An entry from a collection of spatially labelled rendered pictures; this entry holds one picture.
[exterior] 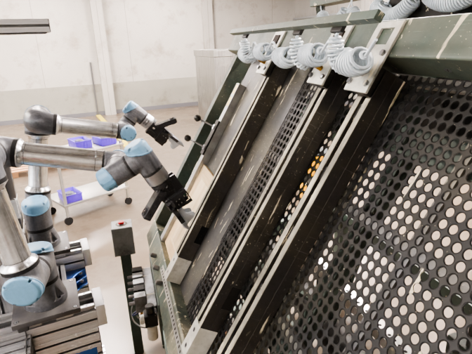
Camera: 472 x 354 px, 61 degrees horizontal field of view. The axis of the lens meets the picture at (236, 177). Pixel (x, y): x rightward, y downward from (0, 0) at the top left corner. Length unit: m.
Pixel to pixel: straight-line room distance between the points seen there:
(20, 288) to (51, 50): 11.14
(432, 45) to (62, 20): 11.77
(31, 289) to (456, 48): 1.32
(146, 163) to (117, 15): 11.40
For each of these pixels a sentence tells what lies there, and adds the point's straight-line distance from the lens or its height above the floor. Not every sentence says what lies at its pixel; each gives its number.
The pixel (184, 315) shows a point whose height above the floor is 0.89.
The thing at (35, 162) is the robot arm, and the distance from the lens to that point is 1.45.
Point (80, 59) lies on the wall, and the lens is 12.42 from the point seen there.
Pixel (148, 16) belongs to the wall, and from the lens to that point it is 12.78.
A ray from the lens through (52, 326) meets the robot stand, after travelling 1.70.
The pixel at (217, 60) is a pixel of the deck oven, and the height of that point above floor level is 1.57.
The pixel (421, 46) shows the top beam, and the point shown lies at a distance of 1.00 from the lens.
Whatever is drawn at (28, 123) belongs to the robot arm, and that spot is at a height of 1.62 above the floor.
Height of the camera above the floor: 1.93
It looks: 19 degrees down
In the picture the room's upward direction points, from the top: 2 degrees counter-clockwise
